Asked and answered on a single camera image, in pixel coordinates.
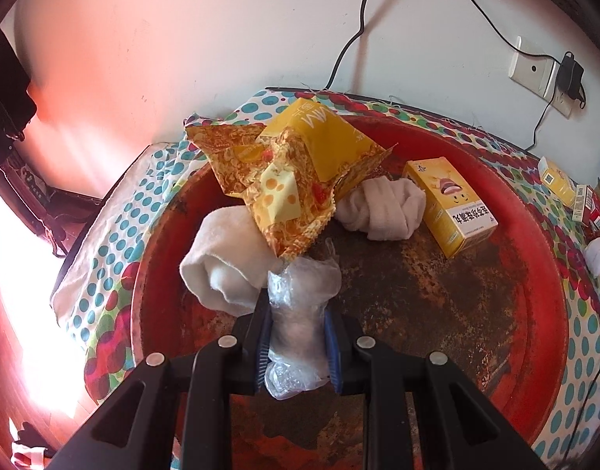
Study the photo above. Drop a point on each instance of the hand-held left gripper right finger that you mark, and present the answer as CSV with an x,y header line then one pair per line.
x,y
331,352

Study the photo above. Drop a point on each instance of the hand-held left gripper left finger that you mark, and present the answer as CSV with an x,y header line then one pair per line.
x,y
264,342

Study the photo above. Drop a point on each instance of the plastic white sock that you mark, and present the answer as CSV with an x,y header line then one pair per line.
x,y
300,303

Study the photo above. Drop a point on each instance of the loosely white sock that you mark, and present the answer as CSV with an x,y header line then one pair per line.
x,y
216,264

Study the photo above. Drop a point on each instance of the round red tray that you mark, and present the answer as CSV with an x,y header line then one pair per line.
x,y
427,313

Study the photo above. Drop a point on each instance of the knotted white sock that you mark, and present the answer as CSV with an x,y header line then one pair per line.
x,y
383,210

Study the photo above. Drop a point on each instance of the yellow medicine box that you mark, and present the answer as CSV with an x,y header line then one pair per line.
x,y
456,215
557,183

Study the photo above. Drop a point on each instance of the yellow snack bag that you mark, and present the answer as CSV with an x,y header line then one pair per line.
x,y
300,156

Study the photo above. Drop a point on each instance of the white sock ball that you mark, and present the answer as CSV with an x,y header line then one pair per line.
x,y
596,257

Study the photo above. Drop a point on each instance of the dark red box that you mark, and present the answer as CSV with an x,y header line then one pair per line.
x,y
582,203

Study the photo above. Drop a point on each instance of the polka dot tablecloth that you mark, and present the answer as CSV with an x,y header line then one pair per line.
x,y
108,235

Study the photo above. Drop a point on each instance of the dark wooden furniture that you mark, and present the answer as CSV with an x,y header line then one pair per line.
x,y
60,200

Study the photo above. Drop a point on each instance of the black hanging clothing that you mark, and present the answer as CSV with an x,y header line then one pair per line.
x,y
6,98

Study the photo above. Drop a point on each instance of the black power adapter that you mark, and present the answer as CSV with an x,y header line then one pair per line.
x,y
571,76

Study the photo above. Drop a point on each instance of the white wall socket plate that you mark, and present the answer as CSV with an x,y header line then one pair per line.
x,y
532,66

